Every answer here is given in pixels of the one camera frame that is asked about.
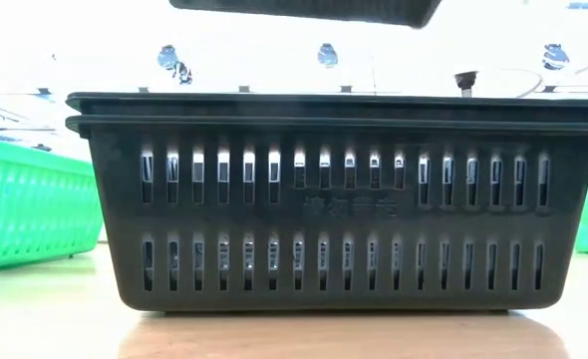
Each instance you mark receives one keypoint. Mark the black slotted plastic basket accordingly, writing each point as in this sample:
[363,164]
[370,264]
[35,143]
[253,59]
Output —
[324,224]
[324,107]

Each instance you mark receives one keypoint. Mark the white shade table lamp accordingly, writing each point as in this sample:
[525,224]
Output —
[466,81]

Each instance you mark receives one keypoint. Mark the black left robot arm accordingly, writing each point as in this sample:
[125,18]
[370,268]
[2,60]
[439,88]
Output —
[324,10]

